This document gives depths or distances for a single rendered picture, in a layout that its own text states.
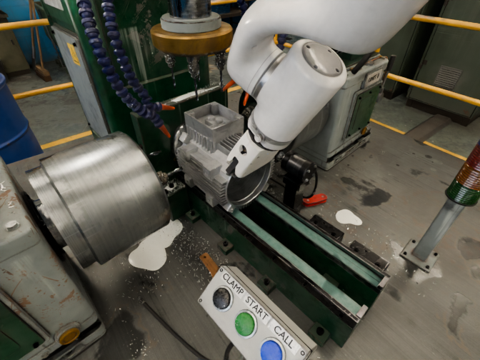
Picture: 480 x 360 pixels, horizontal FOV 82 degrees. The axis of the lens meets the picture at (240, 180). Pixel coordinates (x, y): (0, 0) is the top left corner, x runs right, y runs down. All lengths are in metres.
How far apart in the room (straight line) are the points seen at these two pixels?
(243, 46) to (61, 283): 0.49
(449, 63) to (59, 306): 3.65
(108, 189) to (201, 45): 0.34
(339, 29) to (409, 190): 0.92
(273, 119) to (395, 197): 0.76
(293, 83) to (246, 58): 0.07
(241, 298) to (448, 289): 0.62
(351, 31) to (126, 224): 0.49
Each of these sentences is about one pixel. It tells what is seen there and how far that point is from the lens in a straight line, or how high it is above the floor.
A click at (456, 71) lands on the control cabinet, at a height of 0.50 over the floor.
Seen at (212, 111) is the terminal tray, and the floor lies 1.13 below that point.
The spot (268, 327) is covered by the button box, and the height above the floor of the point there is 1.08.
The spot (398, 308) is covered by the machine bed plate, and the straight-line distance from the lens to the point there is 0.84.
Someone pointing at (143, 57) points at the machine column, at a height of 1.24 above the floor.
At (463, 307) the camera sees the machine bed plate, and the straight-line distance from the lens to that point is 0.92.
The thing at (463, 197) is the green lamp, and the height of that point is 1.05.
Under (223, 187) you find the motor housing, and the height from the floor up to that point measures 1.03.
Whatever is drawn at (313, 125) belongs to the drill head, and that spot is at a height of 1.04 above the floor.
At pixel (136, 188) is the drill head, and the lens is 0.58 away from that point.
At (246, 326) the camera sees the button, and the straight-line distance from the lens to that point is 0.43.
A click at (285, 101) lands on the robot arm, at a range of 0.40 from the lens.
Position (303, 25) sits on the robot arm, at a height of 1.41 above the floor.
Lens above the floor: 1.47
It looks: 40 degrees down
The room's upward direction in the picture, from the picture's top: straight up
